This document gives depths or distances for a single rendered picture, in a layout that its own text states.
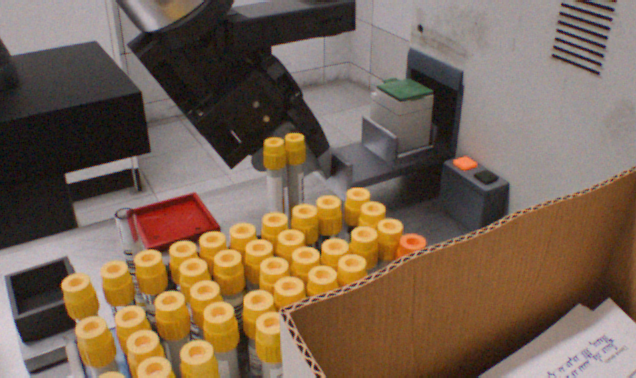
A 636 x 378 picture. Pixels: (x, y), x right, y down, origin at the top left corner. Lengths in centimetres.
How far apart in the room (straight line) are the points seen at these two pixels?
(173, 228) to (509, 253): 33
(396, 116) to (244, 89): 17
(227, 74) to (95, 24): 164
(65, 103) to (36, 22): 141
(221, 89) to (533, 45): 24
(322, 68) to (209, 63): 278
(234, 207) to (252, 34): 20
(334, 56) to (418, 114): 268
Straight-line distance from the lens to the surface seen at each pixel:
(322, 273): 31
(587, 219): 36
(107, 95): 66
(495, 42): 51
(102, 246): 55
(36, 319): 45
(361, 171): 54
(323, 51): 318
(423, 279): 28
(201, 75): 44
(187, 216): 56
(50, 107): 66
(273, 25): 44
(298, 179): 46
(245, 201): 58
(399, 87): 56
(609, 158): 46
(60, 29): 207
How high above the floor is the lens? 119
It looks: 31 degrees down
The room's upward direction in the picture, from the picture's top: straight up
